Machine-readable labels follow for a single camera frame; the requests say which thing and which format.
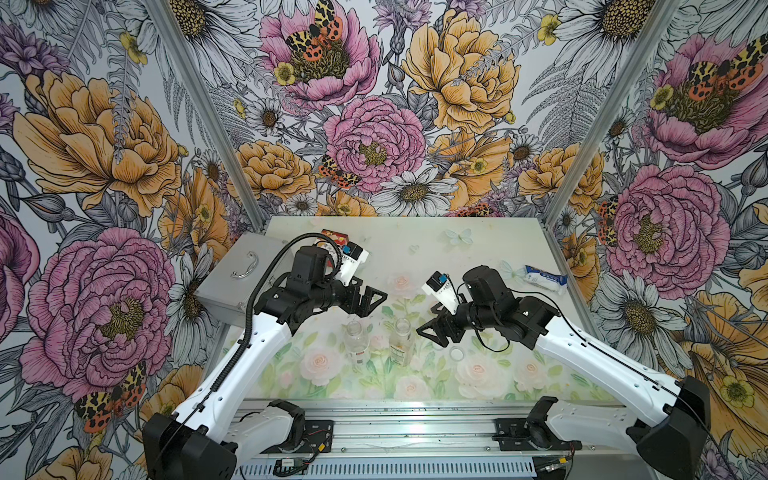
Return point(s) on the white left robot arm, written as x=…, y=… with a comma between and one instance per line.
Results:
x=201, y=438

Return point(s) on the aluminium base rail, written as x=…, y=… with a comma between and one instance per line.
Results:
x=385, y=440

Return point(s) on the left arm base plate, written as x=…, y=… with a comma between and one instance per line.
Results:
x=316, y=437

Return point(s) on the silver metal case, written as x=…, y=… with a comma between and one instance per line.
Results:
x=226, y=289

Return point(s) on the clear bottle white label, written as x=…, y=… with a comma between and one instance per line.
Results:
x=356, y=340

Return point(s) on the right aluminium corner post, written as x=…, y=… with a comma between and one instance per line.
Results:
x=645, y=48

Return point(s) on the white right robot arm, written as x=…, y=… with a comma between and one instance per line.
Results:
x=663, y=420

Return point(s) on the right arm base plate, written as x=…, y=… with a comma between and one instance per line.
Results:
x=517, y=434

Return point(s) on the small green circuit board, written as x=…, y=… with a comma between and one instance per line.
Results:
x=287, y=467

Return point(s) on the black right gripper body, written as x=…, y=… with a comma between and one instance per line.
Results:
x=450, y=321

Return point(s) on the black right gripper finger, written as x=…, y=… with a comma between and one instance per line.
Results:
x=444, y=336
x=425, y=330

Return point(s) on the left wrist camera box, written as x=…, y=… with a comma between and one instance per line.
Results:
x=353, y=256

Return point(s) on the aluminium corner post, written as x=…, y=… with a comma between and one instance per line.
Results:
x=645, y=48
x=188, y=72

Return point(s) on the white bottle cap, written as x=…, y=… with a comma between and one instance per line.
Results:
x=456, y=354

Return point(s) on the left aluminium corner post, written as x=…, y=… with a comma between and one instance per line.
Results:
x=188, y=72

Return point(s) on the blue white bandage packet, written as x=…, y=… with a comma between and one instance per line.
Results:
x=555, y=283

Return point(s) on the red cigarette box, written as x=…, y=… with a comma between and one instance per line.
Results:
x=340, y=239

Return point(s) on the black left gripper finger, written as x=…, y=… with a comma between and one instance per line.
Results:
x=359, y=306
x=378, y=296

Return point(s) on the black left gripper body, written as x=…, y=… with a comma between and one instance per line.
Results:
x=354, y=295

